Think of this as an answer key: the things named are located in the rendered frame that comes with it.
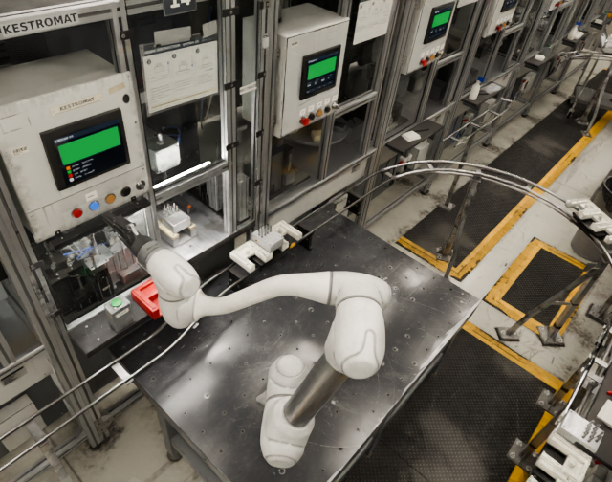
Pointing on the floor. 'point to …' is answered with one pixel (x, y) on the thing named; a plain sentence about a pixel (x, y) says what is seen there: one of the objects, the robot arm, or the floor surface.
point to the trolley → (592, 72)
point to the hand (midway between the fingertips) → (111, 219)
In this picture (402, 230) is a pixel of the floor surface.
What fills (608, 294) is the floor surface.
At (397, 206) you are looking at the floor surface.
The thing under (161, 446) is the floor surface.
